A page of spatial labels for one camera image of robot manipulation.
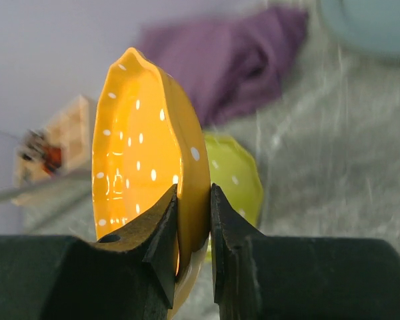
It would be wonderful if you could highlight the purple cloth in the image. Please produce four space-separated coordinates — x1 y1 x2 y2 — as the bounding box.
137 5 309 127

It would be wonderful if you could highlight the dark green round plate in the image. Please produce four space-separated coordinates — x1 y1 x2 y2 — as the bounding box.
317 1 400 59

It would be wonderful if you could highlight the wooden cutlery box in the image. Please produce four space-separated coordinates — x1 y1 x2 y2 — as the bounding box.
13 95 97 187

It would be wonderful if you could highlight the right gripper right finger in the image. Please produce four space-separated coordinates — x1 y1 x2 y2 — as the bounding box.
211 185 400 319

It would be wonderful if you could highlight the lime green dotted plate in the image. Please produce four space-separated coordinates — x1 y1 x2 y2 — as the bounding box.
204 133 263 227

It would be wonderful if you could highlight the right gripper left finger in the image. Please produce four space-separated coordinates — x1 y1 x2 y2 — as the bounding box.
0 187 177 319

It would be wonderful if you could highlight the orange dotted plate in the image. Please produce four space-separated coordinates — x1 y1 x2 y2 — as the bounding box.
92 48 211 319

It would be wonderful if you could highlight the steel dish rack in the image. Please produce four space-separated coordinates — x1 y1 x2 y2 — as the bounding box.
0 169 91 233

